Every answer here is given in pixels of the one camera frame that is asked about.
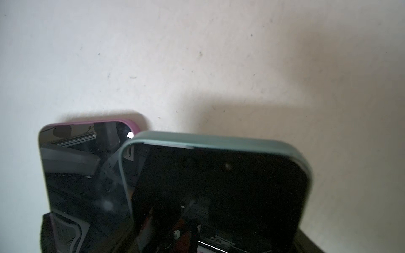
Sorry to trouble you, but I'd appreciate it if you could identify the phone with green case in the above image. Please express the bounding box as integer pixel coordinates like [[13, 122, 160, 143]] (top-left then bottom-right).
[[118, 131, 312, 253]]

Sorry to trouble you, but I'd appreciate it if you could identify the phone with purple case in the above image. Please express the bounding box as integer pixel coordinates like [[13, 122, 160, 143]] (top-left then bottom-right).
[[38, 119, 140, 253]]

